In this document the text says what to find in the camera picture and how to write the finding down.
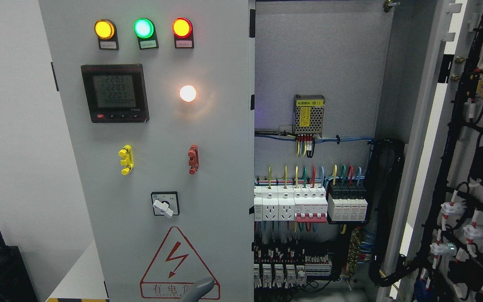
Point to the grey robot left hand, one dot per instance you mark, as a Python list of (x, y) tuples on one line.
[(198, 290)]

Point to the grey cabinet door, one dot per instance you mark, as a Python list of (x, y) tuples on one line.
[(217, 59), (439, 215)]

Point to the red triangle warning sticker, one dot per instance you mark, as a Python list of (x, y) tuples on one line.
[(174, 268)]

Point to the relay terminal row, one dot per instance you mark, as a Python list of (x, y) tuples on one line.
[(283, 266)]

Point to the white socket breaker row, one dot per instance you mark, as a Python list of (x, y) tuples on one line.
[(300, 204)]

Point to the brass ground bar right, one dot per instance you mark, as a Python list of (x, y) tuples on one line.
[(353, 253)]

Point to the black white surge protector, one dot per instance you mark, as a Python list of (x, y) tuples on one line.
[(346, 203)]

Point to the black equipment box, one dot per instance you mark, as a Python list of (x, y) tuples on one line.
[(15, 285)]

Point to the white glowing indicator lamp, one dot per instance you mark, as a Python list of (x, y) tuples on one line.
[(187, 93)]

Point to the metal mesh power supply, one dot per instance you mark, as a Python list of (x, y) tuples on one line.
[(309, 112)]

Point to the black digital power meter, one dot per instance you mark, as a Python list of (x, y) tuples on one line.
[(115, 93)]

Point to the red indicator lamp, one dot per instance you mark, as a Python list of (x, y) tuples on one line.
[(182, 27)]

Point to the green indicator lamp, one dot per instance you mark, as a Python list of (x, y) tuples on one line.
[(143, 28)]

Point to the yellow indicator lamp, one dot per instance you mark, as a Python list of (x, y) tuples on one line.
[(104, 29)]

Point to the red terminal post block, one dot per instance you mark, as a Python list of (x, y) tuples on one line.
[(193, 161)]

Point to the yellow terminal post block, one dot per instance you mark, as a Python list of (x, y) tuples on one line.
[(126, 159)]

